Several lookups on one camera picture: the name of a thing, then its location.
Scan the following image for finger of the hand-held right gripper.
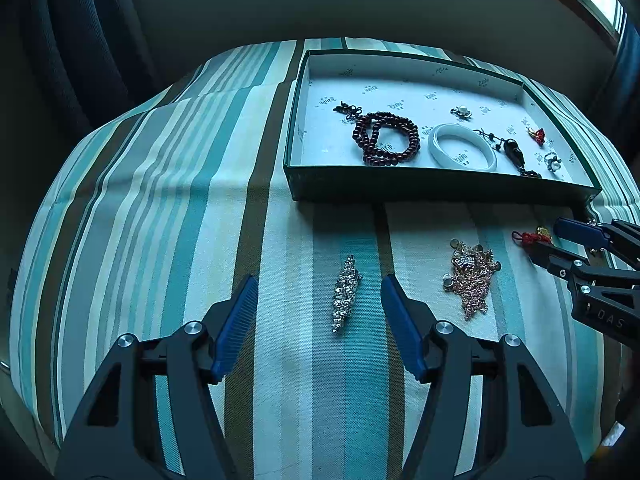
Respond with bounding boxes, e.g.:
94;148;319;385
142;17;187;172
554;216;640;262
530;244;640;287

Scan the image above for black pendant with cord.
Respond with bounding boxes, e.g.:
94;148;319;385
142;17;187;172
472;128;543;179

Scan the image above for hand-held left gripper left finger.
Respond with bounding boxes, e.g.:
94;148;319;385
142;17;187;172
54;274;261;480

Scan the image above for dark blue curtain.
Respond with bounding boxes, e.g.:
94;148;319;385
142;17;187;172
585;10;640;128
20;0;168;128

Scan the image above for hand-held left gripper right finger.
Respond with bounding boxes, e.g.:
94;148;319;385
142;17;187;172
380;274;586;480

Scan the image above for green jewelry box tray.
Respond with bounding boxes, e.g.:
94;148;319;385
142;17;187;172
282;50;602;207

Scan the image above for rhinestone silver brooch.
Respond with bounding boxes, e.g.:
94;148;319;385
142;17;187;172
331;254;362;335

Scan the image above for gold chain necklace pile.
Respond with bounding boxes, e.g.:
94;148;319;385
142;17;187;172
442;238;503;322

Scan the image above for dark red bead bracelet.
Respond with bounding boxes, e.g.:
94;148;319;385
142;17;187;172
333;101;421;166

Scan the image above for white jade bangle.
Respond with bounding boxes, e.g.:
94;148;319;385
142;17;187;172
428;123;498;171

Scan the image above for striped teal tablecloth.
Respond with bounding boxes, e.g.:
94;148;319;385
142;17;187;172
9;36;640;480

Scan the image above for red knot charm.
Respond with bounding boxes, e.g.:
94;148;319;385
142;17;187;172
511;227;553;250

